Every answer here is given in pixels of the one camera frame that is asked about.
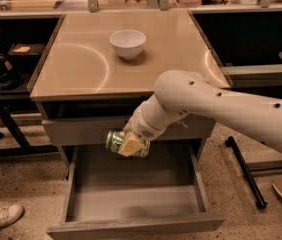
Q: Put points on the grey top drawer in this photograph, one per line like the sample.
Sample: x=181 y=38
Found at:
x=94 y=130

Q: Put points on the black table frame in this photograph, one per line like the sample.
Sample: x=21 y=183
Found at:
x=22 y=104

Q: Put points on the grey middle drawer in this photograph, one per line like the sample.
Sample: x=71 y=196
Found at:
x=112 y=197

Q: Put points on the grey drawer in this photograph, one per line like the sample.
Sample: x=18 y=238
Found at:
x=94 y=130
x=112 y=197

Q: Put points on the black desk leg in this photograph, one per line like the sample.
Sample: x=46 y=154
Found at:
x=259 y=200

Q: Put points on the white ceramic bowl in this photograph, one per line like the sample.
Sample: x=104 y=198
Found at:
x=128 y=44

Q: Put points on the black box with note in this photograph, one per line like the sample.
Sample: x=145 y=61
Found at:
x=22 y=52

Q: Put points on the grey drawer cabinet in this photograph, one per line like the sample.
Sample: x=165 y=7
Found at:
x=82 y=68

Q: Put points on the green soda can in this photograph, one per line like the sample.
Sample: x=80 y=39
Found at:
x=115 y=139

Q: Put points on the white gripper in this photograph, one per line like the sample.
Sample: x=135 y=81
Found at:
x=140 y=126

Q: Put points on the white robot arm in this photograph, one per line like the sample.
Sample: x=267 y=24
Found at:
x=178 y=94

